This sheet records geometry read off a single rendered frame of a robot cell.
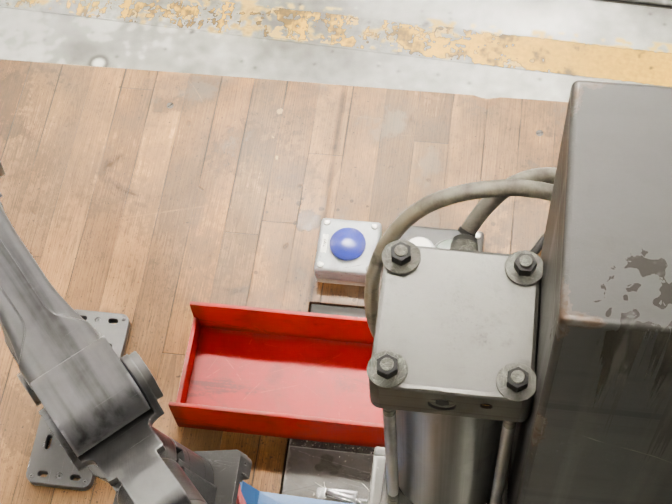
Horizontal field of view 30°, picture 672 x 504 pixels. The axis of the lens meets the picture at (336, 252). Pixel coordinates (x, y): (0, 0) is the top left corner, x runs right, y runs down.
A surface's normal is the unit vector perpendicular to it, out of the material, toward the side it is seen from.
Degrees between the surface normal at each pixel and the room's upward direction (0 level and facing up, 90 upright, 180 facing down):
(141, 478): 17
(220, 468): 25
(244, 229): 0
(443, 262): 0
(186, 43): 0
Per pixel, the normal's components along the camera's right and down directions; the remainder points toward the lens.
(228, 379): -0.06, -0.48
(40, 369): 0.14, -0.23
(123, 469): -0.22, -0.67
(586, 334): -0.13, 0.87
